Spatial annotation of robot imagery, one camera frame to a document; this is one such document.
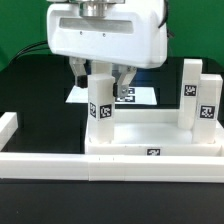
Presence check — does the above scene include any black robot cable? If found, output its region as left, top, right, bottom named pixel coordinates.
left=9, top=39, right=49, bottom=64

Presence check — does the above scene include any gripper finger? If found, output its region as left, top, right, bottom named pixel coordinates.
left=69, top=57, right=88, bottom=88
left=113, top=65, right=137, bottom=98

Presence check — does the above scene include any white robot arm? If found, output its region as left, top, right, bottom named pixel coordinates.
left=47, top=0, right=169, bottom=97

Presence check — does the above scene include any fiducial marker sheet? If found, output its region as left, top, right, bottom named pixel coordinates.
left=66, top=86, right=157, bottom=105

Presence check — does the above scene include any white U-shaped obstacle fence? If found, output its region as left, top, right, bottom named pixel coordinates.
left=0, top=112, right=224, bottom=183

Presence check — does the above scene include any white desk tabletop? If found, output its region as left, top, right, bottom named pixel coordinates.
left=85, top=109, right=224, bottom=157

